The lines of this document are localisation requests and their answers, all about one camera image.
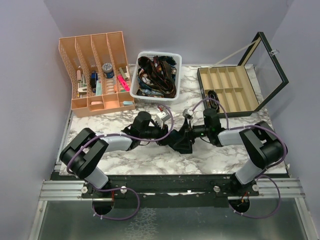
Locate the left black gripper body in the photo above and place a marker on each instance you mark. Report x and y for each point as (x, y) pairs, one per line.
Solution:
(153, 131)

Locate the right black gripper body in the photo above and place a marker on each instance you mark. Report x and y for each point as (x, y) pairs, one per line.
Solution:
(201, 130)

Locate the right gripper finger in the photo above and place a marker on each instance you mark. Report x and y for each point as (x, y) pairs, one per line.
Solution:
(186, 127)
(182, 145)

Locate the dark green tie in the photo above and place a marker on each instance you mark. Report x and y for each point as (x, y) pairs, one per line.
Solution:
(168, 141)

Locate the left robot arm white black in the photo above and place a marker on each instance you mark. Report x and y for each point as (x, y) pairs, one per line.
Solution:
(82, 155)

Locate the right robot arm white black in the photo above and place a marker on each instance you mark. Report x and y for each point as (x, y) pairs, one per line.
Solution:
(262, 146)

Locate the pile of patterned ties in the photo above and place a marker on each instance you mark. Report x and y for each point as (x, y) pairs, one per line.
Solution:
(156, 77)

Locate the rolled patterned tie in box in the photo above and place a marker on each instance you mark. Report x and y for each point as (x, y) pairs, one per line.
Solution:
(213, 100)

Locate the light blue eraser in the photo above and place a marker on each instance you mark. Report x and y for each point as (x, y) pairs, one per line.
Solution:
(128, 103)

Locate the black tie storage box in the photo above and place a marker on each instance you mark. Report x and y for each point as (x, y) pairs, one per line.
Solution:
(246, 80)

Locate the pink highlighter marker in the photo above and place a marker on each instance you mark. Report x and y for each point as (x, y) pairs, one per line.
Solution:
(123, 83)

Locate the white plastic basket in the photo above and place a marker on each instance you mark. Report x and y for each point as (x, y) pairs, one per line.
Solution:
(134, 84)

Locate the blue round tin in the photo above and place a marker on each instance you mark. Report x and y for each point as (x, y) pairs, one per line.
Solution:
(108, 70)

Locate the orange desk file organizer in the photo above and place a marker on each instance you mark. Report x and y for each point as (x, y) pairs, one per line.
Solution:
(83, 57)

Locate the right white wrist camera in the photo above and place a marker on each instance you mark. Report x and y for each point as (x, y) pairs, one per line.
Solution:
(188, 114)

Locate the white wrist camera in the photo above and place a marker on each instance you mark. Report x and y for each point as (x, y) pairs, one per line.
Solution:
(161, 118)
(188, 114)

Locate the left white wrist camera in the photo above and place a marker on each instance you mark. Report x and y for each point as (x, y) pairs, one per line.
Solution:
(161, 118)

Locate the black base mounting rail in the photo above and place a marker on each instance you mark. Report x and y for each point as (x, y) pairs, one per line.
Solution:
(153, 191)

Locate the aluminium frame rail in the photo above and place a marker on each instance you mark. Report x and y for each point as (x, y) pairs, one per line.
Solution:
(280, 190)

